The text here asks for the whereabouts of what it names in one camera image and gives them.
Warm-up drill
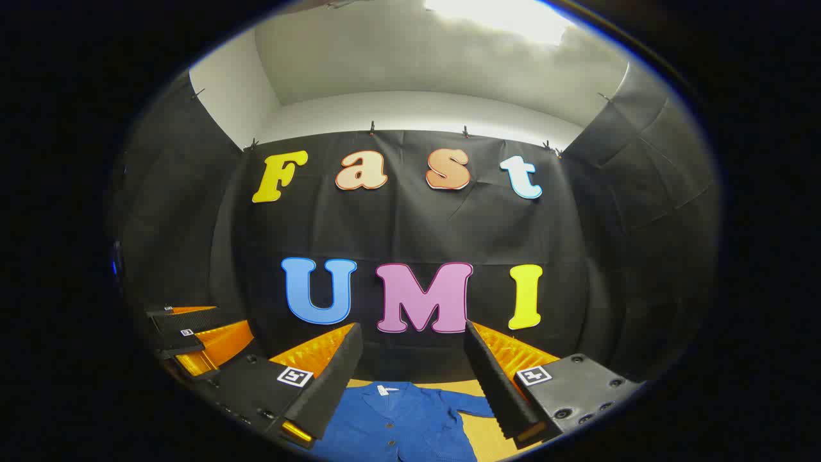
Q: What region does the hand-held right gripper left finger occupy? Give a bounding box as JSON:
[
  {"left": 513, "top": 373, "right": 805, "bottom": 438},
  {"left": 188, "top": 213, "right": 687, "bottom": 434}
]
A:
[{"left": 205, "top": 323, "right": 364, "bottom": 450}]

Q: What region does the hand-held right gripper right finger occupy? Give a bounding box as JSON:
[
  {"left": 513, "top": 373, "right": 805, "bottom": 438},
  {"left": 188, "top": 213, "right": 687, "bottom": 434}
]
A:
[{"left": 464, "top": 320, "right": 644, "bottom": 450}]

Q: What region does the blue button shirt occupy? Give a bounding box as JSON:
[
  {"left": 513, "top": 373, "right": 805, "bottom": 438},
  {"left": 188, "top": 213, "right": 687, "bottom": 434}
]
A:
[{"left": 314, "top": 381, "right": 498, "bottom": 462}]

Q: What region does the row of small backdrop clips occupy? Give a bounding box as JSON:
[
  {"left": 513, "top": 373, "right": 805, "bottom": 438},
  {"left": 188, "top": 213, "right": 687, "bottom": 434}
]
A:
[{"left": 191, "top": 87, "right": 613, "bottom": 158}]

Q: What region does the bright ceiling light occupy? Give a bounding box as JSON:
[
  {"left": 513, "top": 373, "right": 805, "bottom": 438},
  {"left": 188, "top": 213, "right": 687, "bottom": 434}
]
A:
[{"left": 423, "top": 0, "right": 578, "bottom": 46}]

